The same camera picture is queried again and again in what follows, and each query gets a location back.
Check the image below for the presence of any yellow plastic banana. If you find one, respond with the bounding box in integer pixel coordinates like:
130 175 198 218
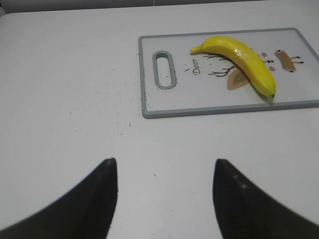
190 36 276 97

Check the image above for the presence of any white grey-rimmed cutting board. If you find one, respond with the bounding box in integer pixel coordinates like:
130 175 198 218
138 27 319 119

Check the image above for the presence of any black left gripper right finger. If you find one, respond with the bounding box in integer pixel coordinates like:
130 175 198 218
212 159 319 239

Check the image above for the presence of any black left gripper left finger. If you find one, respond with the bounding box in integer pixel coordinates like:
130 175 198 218
0 158 118 239

